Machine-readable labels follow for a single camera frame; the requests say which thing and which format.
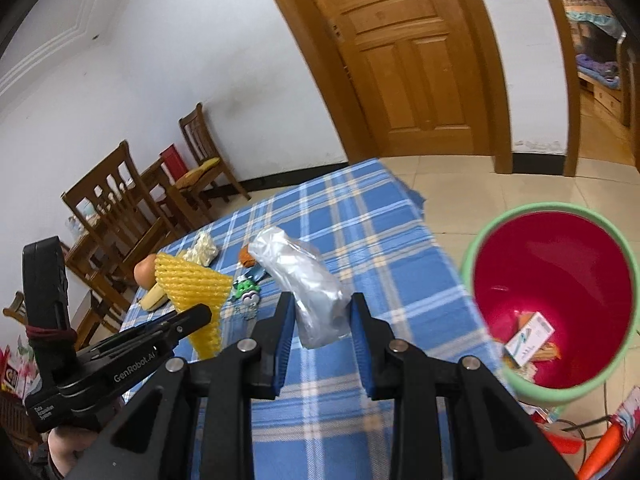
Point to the crumpled cream paper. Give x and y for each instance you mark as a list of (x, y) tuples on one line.
[(202, 250)]

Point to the small orange wrapper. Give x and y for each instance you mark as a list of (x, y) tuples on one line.
[(246, 256)]

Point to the wooden panel door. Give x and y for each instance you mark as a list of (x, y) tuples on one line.
[(400, 60)]

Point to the person's left hand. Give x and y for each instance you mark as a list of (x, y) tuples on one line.
[(67, 452)]

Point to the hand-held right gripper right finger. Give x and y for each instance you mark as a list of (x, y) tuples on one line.
[(361, 355)]

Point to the printed colourful packet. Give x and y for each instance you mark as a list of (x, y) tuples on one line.
[(629, 412)]

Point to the wooden chair with yellow cushion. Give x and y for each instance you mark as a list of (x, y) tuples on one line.
[(200, 160)]

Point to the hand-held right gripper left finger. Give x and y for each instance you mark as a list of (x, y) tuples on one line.
[(282, 350)]

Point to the tall-backed wooden chair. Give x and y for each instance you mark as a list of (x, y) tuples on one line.
[(117, 195)]

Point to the red box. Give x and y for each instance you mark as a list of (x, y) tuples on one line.
[(172, 162)]

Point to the green white small toy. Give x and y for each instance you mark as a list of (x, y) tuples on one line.
[(247, 292)]

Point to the red bin with green rim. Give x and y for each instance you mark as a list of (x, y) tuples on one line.
[(575, 270)]

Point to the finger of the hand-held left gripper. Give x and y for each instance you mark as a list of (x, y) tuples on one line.
[(170, 332), (150, 327)]

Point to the teal and white carton box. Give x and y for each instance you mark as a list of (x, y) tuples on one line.
[(527, 340)]

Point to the large yellow foam fruit net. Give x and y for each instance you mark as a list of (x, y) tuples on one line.
[(195, 285)]

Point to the yellow banana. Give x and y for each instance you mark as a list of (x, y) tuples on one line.
[(154, 299)]

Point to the red apple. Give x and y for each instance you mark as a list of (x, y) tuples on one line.
[(145, 270)]

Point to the colourful cartons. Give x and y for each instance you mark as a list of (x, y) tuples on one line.
[(17, 375)]

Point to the translucent white plastic bag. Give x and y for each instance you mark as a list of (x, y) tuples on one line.
[(310, 290)]

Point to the orange plastic tool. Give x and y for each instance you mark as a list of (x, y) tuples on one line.
[(602, 452)]

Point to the blue plaid tablecloth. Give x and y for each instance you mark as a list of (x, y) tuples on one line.
[(360, 220)]

